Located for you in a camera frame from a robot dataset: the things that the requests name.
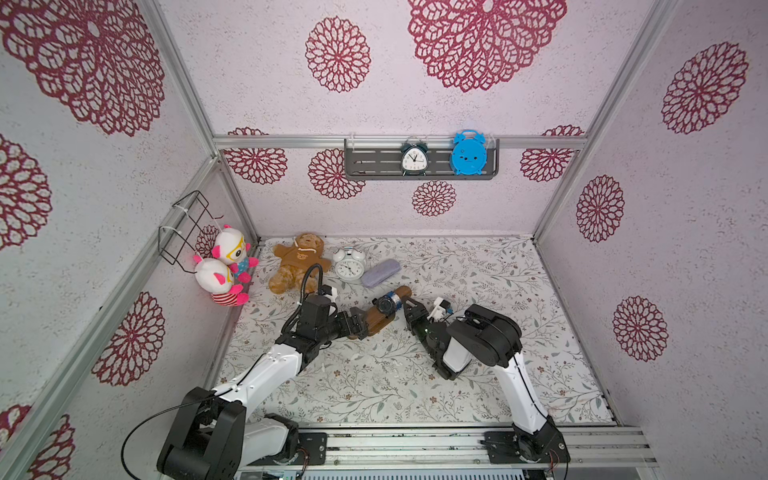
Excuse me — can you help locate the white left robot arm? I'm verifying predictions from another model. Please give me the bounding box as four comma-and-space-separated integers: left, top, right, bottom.
156, 294, 369, 479

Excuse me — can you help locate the blue strap watch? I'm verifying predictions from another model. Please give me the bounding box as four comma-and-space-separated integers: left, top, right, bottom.
388, 291, 402, 310

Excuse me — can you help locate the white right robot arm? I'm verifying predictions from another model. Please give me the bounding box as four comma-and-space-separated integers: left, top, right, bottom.
403, 299, 571, 466

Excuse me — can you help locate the dark green alarm clock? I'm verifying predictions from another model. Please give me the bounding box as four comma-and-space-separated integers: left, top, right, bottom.
400, 143, 429, 176

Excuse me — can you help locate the wooden watch stand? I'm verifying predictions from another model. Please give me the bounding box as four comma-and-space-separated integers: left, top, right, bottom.
348, 285, 412, 339

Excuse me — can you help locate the white pink plush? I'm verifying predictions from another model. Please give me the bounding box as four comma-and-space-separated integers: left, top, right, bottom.
211, 225, 258, 283
193, 254, 249, 307

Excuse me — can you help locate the black wire basket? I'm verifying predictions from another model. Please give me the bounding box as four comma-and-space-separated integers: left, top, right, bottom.
156, 190, 222, 274

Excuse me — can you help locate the white twin-bell alarm clock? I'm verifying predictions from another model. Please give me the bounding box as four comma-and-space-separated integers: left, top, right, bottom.
333, 247, 366, 283

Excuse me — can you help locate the grey wall shelf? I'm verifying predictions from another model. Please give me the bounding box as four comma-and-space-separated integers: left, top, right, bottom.
343, 139, 500, 181

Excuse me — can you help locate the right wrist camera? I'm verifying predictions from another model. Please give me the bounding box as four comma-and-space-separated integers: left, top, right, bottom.
428, 297, 453, 322

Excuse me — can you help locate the white pink plush upper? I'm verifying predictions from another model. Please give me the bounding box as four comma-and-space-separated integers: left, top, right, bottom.
211, 225, 258, 283

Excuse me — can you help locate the blue alarm clock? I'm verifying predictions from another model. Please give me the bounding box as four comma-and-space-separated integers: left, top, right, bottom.
450, 130, 487, 176

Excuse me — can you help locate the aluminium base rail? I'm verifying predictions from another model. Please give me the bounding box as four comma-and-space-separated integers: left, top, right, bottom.
155, 422, 658, 480

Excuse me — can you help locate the white pink plush lower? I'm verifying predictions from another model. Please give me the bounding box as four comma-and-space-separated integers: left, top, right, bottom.
193, 254, 249, 307

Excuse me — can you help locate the black digital watch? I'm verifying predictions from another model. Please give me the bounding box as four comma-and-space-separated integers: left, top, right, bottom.
348, 307, 369, 340
373, 294, 397, 318

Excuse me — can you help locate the brown teddy bear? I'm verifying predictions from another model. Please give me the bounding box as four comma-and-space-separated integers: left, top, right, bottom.
268, 233, 331, 295

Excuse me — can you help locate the grey fabric case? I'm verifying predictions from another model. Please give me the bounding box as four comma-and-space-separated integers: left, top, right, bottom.
361, 259, 401, 289

